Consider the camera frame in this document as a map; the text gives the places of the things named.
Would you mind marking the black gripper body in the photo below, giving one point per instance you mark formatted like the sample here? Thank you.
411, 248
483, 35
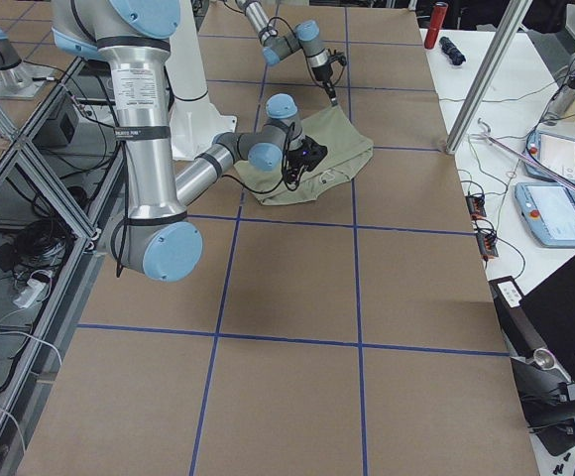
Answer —
297, 160
323, 75

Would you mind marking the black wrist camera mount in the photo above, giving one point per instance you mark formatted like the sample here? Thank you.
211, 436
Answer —
310, 154

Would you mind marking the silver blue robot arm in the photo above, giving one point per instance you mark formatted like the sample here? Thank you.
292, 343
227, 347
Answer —
152, 235
279, 41

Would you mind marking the red cylindrical tube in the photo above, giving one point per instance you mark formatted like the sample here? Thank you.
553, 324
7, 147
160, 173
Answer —
438, 14

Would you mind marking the blue teach pendant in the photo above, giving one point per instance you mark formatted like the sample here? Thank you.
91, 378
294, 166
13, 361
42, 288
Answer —
553, 151
548, 210

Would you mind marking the aluminium frame post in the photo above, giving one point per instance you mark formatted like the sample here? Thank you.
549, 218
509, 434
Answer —
499, 45

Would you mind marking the metal reacher grabber stick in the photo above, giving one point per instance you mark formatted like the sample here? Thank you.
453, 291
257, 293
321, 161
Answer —
531, 163

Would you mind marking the folded dark blue umbrella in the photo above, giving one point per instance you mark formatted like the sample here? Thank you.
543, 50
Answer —
454, 55

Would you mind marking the black labelled box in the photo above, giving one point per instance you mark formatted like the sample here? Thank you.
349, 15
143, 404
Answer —
508, 290

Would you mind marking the olive green long-sleeve shirt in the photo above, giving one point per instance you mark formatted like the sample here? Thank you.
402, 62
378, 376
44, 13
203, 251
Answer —
347, 152

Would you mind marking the black laptop computer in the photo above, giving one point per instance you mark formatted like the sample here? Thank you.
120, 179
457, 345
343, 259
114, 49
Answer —
545, 318

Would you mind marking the far blue teach pendant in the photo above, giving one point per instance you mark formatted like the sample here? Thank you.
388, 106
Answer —
553, 151

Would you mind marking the white pedestal column base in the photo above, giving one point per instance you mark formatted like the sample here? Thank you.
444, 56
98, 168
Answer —
194, 121

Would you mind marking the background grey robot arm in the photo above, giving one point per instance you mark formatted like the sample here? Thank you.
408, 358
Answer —
18, 79

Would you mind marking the near blue teach pendant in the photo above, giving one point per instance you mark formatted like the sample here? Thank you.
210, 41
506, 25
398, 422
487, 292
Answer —
548, 210

